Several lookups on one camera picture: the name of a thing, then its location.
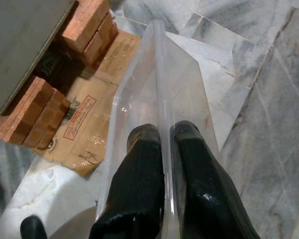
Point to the flattened brown cardboard box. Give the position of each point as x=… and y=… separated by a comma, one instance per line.
x=89, y=107

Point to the red clay brick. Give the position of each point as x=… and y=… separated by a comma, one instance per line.
x=102, y=43
x=27, y=107
x=51, y=119
x=84, y=25

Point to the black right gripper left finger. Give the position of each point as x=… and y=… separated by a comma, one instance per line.
x=139, y=186

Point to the clear plastic container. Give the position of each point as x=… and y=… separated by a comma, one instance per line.
x=162, y=74

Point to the grey fridge cabinet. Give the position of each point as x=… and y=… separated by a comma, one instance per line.
x=20, y=49

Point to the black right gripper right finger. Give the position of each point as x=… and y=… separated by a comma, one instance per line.
x=199, y=194

